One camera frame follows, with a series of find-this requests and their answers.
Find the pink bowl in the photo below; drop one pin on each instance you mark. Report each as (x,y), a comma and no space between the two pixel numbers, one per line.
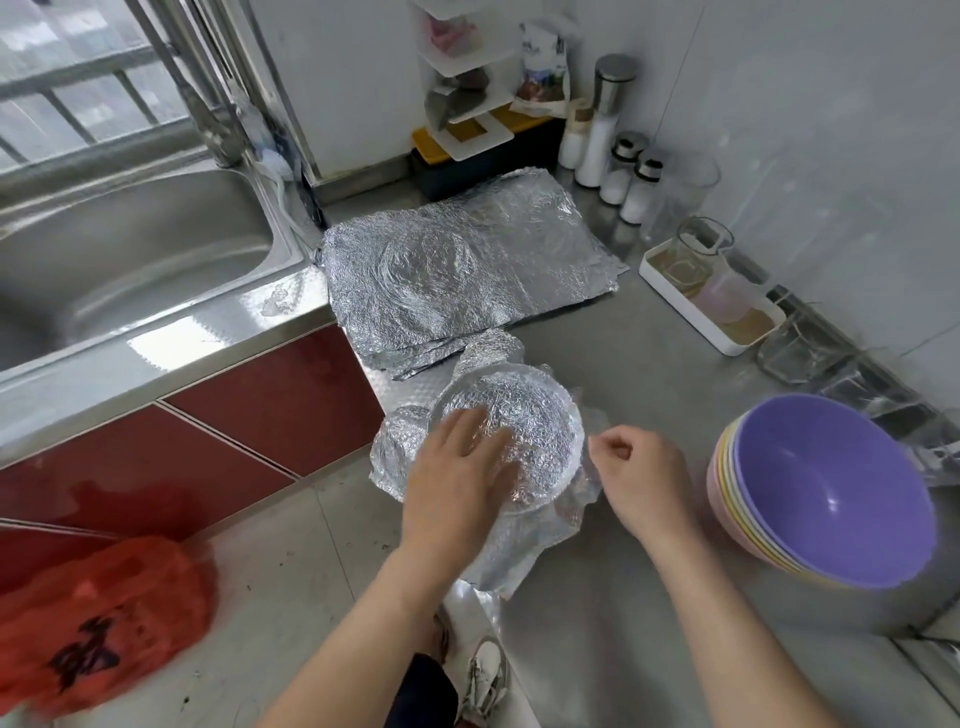
(720,498)

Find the white corner shelf rack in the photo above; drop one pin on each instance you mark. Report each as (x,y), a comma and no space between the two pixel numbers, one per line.
(473,83)

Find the foil-covered bowl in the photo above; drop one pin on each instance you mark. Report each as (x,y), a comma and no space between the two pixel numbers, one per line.
(533,413)

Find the purple bowl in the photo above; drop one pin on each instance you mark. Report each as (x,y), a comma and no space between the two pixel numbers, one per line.
(840,488)

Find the person's dark trousers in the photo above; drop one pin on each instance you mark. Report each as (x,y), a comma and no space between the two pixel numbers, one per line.
(420,698)

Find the person's right forearm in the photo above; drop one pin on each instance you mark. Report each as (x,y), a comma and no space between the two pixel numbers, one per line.
(735,645)

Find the person's left forearm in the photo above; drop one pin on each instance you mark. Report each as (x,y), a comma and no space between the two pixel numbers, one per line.
(375,653)

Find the person's right hand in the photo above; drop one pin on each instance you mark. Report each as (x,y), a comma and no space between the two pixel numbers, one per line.
(648,488)

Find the red kitchen cabinet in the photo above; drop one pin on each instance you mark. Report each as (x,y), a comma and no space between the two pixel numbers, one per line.
(278,405)

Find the small white tan-capped bottle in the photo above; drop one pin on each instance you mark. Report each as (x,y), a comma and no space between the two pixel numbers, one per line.
(575,140)

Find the white rectangular tray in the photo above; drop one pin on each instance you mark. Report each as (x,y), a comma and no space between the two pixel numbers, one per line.
(675,300)

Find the metal window railing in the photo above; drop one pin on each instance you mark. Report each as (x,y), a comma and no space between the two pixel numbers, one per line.
(75,75)

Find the steel faucet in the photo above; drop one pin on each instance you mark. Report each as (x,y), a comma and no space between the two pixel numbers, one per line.
(195,83)

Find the red plastic bag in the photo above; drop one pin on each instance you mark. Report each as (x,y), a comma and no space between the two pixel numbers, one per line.
(98,623)

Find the white shaker with black lid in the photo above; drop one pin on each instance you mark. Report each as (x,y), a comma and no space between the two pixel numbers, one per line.
(620,177)
(641,198)

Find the person's left hand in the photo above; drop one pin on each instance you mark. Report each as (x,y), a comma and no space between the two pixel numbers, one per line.
(458,495)

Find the colourful snack packet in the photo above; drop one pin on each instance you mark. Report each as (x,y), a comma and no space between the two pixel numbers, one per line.
(543,68)

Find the stainless steel sink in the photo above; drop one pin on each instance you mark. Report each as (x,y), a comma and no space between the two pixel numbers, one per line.
(128,263)

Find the pink translucent cup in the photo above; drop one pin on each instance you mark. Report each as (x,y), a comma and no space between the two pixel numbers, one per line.
(731,296)

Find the tall white steel-capped bottle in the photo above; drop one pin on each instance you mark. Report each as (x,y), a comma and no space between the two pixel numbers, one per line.
(603,135)

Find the stack of aluminium foil sheets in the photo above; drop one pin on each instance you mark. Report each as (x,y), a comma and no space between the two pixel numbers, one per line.
(480,263)

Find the white dish brush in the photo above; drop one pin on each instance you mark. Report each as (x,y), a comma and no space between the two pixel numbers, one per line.
(267,156)

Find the person's right white shoe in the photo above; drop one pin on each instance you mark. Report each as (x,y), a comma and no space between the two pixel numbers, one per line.
(483,678)

